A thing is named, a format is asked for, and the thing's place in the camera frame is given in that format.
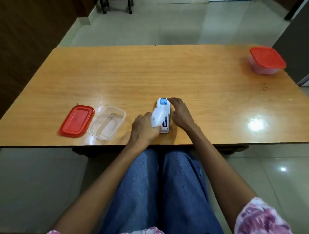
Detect person's left hand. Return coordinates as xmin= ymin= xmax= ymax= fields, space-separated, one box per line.
xmin=128 ymin=112 xmax=161 ymax=146

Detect person's right hand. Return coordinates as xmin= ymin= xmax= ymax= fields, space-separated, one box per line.
xmin=168 ymin=97 xmax=197 ymax=133

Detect white carton with blue label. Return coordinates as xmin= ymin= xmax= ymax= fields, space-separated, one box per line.
xmin=150 ymin=97 xmax=171 ymax=134

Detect person's right forearm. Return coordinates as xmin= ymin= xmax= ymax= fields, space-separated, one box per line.
xmin=186 ymin=123 xmax=259 ymax=234

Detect person's left forearm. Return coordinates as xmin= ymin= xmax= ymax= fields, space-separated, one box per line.
xmin=51 ymin=140 xmax=157 ymax=234

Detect clear rectangular plastic container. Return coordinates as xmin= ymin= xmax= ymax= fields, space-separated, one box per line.
xmin=89 ymin=106 xmax=126 ymax=141

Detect red rectangular plastic lid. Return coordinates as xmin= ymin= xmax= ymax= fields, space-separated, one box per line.
xmin=58 ymin=105 xmax=95 ymax=138

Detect blue jeans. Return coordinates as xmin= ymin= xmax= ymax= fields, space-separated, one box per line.
xmin=100 ymin=148 xmax=225 ymax=234

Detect clear container with red lid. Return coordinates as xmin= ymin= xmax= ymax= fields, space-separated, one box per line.
xmin=248 ymin=47 xmax=287 ymax=75

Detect black wheeled cart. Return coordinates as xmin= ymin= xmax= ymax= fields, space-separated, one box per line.
xmin=98 ymin=0 xmax=135 ymax=14

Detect grey cabinet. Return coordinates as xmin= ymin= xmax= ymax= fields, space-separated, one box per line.
xmin=271 ymin=0 xmax=309 ymax=86

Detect pink floral shirt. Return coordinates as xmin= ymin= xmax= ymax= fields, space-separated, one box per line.
xmin=47 ymin=197 xmax=294 ymax=234

